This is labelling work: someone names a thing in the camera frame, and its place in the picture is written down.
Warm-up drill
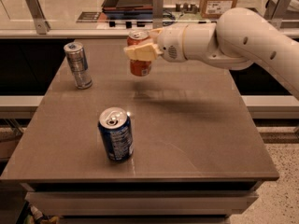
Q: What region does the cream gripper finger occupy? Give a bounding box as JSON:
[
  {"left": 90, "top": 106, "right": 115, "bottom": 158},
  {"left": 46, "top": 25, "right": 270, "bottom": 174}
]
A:
[
  {"left": 123, "top": 38, "right": 163, "bottom": 62},
  {"left": 149, "top": 28, "right": 163, "bottom": 39}
]

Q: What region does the middle metal bracket post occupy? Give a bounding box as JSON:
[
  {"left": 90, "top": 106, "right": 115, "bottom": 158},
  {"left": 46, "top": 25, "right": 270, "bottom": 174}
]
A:
[{"left": 152, "top": 0, "right": 164, "bottom": 29}]

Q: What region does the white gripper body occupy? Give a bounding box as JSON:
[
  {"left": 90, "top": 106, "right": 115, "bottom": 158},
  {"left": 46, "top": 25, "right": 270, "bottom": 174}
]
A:
[{"left": 157, "top": 24, "right": 186, "bottom": 63}]

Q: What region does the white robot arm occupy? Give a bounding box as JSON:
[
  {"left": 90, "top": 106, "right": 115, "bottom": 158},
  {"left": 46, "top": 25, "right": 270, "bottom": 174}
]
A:
[{"left": 124, "top": 7, "right": 299, "bottom": 99}]

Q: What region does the orange coke can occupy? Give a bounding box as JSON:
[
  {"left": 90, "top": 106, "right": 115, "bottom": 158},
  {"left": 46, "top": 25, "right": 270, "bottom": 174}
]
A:
[{"left": 127, "top": 30, "right": 151, "bottom": 77}]

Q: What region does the right metal bracket post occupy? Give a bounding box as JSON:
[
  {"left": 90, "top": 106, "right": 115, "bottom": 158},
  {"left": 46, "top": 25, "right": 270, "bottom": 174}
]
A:
[{"left": 263, "top": 0, "right": 291, "bottom": 30}]

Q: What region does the metal bracket post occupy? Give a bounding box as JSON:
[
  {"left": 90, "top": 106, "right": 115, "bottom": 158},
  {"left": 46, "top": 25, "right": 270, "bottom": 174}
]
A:
[
  {"left": 152, "top": 0, "right": 164, "bottom": 29},
  {"left": 263, "top": 0, "right": 291, "bottom": 30},
  {"left": 25, "top": 0, "right": 50, "bottom": 35}
]

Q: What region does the left metal bracket post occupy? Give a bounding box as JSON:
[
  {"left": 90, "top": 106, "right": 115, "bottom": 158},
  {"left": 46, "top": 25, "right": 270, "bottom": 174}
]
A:
[{"left": 25, "top": 0, "right": 50, "bottom": 35}]

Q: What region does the silver redbull can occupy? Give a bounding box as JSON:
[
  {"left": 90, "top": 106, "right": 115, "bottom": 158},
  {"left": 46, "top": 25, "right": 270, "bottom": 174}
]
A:
[{"left": 64, "top": 42, "right": 93, "bottom": 90}]

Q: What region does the grey table drawer front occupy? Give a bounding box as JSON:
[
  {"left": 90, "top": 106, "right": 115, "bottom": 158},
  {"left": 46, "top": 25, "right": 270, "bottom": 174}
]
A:
[{"left": 26, "top": 191, "right": 258, "bottom": 216}]

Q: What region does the blue pepsi can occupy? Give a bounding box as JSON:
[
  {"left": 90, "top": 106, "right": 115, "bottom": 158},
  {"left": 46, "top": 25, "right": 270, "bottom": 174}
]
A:
[{"left": 98, "top": 107, "right": 134, "bottom": 161}]

